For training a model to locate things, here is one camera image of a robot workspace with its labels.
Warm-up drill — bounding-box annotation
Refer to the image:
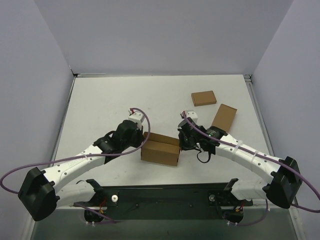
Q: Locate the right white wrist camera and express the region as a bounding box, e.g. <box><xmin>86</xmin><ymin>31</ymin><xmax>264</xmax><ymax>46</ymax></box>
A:
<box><xmin>180</xmin><ymin>110</ymin><xmax>198</xmax><ymax>123</ymax></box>

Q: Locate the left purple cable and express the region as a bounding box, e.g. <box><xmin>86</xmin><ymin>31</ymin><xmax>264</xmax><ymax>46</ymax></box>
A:
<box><xmin>0</xmin><ymin>107</ymin><xmax>151</xmax><ymax>195</ymax></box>

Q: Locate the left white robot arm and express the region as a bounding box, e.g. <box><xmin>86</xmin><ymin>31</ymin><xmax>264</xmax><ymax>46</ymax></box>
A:
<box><xmin>18</xmin><ymin>114</ymin><xmax>146</xmax><ymax>222</ymax></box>

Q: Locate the small folded cardboard box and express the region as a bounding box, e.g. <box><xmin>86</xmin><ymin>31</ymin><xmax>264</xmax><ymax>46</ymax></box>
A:
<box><xmin>191</xmin><ymin>90</ymin><xmax>217</xmax><ymax>107</ymax></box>

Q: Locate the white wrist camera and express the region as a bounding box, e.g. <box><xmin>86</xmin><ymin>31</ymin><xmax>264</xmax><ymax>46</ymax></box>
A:
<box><xmin>128</xmin><ymin>108</ymin><xmax>145</xmax><ymax>126</ymax></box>
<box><xmin>180</xmin><ymin>110</ymin><xmax>198</xmax><ymax>123</ymax></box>

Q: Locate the long folded cardboard box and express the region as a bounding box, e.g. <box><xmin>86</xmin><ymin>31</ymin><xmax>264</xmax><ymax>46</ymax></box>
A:
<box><xmin>211</xmin><ymin>103</ymin><xmax>237</xmax><ymax>133</ymax></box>

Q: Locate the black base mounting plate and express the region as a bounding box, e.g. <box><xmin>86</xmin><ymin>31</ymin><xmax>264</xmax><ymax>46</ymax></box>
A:
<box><xmin>80</xmin><ymin>183</ymin><xmax>253</xmax><ymax>221</ymax></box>

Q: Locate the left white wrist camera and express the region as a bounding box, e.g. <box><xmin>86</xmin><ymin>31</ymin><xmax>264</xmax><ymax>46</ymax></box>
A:
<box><xmin>128</xmin><ymin>108</ymin><xmax>145</xmax><ymax>126</ymax></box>

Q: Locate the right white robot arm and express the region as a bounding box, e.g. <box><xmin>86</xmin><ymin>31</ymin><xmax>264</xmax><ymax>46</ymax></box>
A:
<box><xmin>177</xmin><ymin>117</ymin><xmax>302</xmax><ymax>209</ymax></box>

